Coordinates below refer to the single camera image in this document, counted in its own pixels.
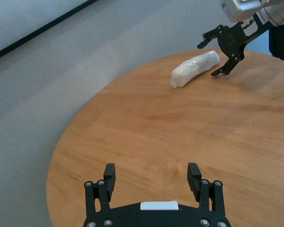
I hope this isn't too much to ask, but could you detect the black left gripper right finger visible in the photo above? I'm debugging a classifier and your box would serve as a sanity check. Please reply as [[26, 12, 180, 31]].
[[186, 162, 226, 213]]

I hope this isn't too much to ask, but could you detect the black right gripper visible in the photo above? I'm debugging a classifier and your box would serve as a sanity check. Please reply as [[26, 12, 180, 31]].
[[196, 11, 270, 77]]

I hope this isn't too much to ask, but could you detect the black robot torso panel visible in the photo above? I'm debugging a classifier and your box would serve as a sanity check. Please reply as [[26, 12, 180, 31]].
[[268, 21, 284, 66]]

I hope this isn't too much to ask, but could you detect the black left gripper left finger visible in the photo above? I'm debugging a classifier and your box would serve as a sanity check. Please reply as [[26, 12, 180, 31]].
[[83, 163, 116, 213]]

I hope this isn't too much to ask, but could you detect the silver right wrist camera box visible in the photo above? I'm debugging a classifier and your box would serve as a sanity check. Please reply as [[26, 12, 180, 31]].
[[219, 0, 270, 23]]

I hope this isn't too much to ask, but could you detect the white plastic-wrapped sandbag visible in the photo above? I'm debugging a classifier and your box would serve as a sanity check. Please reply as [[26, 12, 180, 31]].
[[169, 50, 221, 89]]

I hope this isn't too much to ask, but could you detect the black wall baseboard strip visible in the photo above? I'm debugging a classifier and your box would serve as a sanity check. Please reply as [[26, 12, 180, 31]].
[[0, 0, 99, 63]]

